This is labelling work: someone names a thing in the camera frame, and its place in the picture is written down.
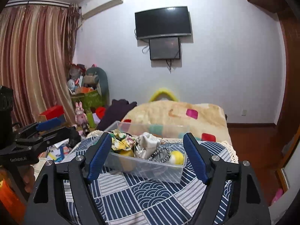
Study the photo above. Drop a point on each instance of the striped brown curtain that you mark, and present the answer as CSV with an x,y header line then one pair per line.
x,y
35,63

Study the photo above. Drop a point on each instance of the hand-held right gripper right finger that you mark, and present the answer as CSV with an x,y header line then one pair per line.
x,y
195,159

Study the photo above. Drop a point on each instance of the pink plastic item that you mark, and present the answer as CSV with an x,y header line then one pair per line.
x,y
277,196

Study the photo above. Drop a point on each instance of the white curtain rail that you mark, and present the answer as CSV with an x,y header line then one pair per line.
x,y
37,2

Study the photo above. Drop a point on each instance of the pile of papers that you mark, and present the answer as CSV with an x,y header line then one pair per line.
x,y
58,152

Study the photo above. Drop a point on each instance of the person's left hand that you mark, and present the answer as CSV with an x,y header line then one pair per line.
x,y
28,178

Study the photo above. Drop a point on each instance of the beige fleece blanket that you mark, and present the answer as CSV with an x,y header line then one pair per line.
x,y
164,112

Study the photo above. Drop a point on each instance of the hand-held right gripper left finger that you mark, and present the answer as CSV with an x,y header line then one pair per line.
x,y
98,159

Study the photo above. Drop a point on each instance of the white cloth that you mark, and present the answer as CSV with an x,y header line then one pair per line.
x,y
150,143

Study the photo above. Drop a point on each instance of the yellow fuzzy hoop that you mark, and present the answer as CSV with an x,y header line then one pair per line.
x,y
161,91

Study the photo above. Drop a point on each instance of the green storage box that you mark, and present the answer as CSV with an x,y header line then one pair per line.
x,y
91,99

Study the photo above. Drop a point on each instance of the blue patterned bedspread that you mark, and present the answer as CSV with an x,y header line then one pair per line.
x,y
145,192

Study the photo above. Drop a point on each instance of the clear plastic bin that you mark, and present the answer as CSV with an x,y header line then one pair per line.
x,y
152,171

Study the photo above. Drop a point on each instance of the small black wall monitor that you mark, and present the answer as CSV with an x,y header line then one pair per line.
x,y
164,48

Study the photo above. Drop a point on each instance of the pile of clutter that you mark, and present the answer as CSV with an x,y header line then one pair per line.
x,y
78,77

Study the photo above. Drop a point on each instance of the yellow sponge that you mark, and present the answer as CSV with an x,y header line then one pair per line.
x,y
127,161

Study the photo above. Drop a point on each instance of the yellow ball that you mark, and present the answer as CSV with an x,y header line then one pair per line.
x,y
177,157

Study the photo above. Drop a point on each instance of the grey long pillow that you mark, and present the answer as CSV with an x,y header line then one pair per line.
x,y
103,82

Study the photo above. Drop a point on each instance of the wall-mounted black television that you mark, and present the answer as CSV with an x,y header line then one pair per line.
x,y
161,21

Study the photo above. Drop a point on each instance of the white wall outlet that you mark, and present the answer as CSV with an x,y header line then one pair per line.
x,y
244,112

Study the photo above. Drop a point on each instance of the pink bunny toy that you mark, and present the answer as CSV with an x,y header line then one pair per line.
x,y
80,116

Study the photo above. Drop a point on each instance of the black flashlight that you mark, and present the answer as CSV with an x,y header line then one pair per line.
x,y
86,129

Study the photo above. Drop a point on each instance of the white air conditioner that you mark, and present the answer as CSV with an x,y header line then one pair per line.
x,y
100,3

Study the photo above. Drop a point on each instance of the yellow floral cloth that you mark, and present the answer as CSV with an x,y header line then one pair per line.
x,y
121,141

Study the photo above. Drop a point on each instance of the red plush item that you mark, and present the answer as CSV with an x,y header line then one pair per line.
x,y
100,111

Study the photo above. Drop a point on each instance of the grey striped knit cloth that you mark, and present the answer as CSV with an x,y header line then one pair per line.
x,y
161,155

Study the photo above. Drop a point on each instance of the red box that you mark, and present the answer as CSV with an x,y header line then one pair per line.
x,y
52,112

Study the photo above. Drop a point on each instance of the green bottle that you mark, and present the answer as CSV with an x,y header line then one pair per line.
x,y
91,119

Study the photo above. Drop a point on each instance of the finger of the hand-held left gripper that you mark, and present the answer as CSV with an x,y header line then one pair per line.
x,y
50,124
65,134

